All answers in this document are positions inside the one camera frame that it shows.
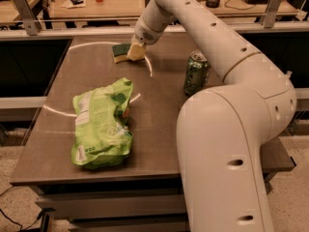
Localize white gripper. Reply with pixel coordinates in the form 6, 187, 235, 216
126, 16, 165, 61

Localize green and yellow sponge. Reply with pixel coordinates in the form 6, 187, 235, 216
112, 43, 130, 64

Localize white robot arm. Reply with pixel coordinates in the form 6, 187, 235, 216
133, 0, 296, 232

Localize green rice chip bag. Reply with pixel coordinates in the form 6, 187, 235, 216
70, 77, 133, 169

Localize green soda can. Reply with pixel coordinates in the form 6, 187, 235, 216
183, 49, 211, 96

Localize black mesh pen cup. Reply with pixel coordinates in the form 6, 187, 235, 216
206, 0, 220, 8

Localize grey table base drawers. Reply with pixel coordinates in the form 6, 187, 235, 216
37, 176, 274, 232

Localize left metal rail bracket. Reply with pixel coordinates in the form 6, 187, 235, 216
13, 0, 41, 36

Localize metal rail bracket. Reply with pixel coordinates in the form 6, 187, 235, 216
260, 0, 282, 29
13, 0, 41, 36

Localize right metal rail bracket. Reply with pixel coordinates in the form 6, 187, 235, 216
260, 0, 282, 29

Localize black floor cable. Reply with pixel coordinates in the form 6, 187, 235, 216
0, 186, 46, 232

